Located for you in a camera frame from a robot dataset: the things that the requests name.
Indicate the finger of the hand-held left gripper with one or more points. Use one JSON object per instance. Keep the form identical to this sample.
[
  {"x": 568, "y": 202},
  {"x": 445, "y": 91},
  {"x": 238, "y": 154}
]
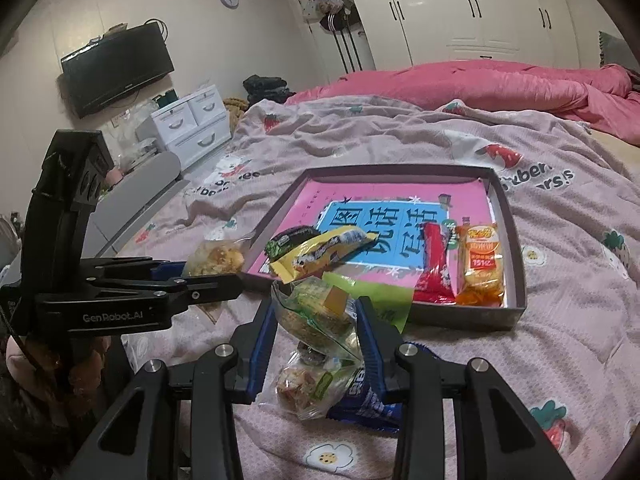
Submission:
[
  {"x": 167, "y": 271},
  {"x": 210, "y": 292}
]

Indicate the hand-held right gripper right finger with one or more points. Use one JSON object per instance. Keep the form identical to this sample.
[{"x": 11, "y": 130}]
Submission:
[{"x": 372, "y": 355}]

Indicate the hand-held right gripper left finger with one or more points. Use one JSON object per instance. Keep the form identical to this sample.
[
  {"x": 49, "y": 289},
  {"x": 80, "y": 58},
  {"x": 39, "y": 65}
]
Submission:
[{"x": 260, "y": 360}]

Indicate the clear green-label pastry packet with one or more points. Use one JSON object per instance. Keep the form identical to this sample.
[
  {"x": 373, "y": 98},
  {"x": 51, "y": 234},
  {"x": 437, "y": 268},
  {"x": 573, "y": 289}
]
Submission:
[{"x": 300, "y": 390}]

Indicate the small dark candy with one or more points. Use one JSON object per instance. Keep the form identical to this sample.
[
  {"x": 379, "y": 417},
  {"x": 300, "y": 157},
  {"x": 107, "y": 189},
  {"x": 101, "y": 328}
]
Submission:
[{"x": 311, "y": 355}]

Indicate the blue cookie packet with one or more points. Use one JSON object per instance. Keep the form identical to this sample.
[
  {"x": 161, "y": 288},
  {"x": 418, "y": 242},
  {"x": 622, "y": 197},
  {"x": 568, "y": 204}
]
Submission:
[{"x": 360, "y": 405}]

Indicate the clear green cake packet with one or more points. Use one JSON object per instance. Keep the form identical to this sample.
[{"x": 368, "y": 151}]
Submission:
[{"x": 315, "y": 310}]

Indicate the dark green snack packet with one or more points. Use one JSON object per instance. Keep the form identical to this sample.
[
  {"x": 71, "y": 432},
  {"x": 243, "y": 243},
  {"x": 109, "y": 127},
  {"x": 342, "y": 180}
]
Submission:
[{"x": 290, "y": 239}]

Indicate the red snack packet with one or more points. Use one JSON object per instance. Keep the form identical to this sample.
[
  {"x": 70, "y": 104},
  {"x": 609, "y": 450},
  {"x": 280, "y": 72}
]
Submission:
[{"x": 437, "y": 265}]

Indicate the yellow snack packet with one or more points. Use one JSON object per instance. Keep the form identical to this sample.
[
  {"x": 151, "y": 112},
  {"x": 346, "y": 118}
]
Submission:
[{"x": 320, "y": 252}]

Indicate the orange cracker packet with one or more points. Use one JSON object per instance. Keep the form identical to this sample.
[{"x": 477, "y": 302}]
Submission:
[{"x": 480, "y": 265}]

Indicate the grey cardboard box tray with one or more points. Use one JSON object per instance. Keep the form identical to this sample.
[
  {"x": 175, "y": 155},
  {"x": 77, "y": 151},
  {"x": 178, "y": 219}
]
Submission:
[{"x": 515, "y": 280}]

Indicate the person's left hand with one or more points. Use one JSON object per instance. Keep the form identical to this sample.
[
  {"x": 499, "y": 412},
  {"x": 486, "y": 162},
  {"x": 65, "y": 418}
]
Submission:
[{"x": 87, "y": 360}]

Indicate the grey padded footboard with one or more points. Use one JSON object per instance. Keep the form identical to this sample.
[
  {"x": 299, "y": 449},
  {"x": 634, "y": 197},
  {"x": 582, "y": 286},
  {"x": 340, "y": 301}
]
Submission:
[{"x": 140, "y": 195}]

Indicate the pink book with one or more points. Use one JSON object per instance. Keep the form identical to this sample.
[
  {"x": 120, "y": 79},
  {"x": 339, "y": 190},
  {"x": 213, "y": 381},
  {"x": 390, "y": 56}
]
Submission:
[{"x": 400, "y": 210}]

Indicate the white drawer cabinet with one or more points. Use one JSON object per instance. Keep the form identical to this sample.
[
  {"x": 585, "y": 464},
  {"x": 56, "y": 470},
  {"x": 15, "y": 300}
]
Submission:
[{"x": 190, "y": 125}]

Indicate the brown plush cloth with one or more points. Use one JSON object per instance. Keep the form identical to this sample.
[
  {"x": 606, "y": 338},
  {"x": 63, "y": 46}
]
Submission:
[{"x": 234, "y": 112}]

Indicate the strawberry printed blanket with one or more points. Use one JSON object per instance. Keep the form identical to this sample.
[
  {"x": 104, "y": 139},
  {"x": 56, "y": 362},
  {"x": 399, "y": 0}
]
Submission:
[{"x": 575, "y": 320}]

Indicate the dark clothes pile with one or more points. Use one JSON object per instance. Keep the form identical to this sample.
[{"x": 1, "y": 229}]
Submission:
[{"x": 267, "y": 90}]

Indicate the pink quilt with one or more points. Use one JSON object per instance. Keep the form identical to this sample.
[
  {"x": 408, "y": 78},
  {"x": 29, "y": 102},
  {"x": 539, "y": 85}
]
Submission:
[{"x": 475, "y": 85}]

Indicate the hanging clothes and bags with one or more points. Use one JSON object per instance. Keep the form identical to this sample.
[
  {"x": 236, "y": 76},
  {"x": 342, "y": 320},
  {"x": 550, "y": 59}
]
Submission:
[{"x": 330, "y": 10}]

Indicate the white wardrobe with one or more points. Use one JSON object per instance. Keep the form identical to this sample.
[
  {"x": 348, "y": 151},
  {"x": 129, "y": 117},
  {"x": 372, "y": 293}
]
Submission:
[{"x": 475, "y": 10}]

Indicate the grey padded headboard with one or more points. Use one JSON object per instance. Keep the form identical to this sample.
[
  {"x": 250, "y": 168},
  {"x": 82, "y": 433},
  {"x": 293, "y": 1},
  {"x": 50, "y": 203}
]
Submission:
[{"x": 617, "y": 52}]

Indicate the black wall television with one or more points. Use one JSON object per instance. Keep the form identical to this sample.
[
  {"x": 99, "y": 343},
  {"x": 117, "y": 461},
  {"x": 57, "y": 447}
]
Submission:
[{"x": 115, "y": 70}]

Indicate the round wall clock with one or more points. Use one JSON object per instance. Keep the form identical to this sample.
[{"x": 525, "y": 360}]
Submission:
[{"x": 230, "y": 0}]

